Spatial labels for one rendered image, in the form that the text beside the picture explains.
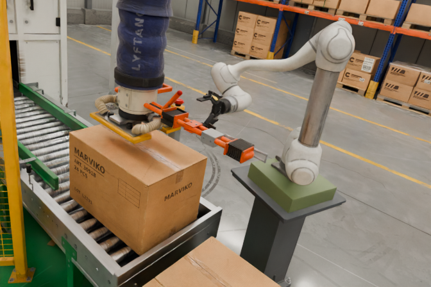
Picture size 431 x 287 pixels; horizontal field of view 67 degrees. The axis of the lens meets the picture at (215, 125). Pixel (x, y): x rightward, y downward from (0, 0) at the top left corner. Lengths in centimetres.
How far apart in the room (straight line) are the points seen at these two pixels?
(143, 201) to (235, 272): 56
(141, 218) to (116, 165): 26
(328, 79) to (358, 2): 690
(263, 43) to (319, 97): 776
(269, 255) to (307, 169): 72
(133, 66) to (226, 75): 53
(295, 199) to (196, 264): 58
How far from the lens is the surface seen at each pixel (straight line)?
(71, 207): 196
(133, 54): 143
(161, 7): 141
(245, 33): 952
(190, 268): 164
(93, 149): 165
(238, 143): 122
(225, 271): 166
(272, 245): 207
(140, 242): 160
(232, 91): 172
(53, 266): 241
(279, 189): 177
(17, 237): 217
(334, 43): 142
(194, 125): 133
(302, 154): 161
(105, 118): 161
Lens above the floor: 175
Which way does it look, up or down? 23 degrees down
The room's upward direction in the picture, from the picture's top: 10 degrees clockwise
